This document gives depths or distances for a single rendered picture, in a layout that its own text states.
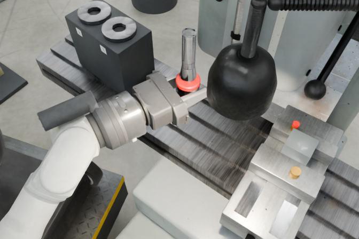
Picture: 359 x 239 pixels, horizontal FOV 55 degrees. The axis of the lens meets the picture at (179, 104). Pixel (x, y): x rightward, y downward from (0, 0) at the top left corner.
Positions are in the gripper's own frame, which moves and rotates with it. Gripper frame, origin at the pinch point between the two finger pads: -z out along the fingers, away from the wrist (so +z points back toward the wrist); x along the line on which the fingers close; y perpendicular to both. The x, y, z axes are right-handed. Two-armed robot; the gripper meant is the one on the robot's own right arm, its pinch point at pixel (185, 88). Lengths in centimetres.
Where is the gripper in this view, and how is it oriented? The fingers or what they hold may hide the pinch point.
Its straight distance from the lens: 67.3
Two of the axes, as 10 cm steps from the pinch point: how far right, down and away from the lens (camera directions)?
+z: -8.5, 4.1, -3.2
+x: -5.2, -6.8, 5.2
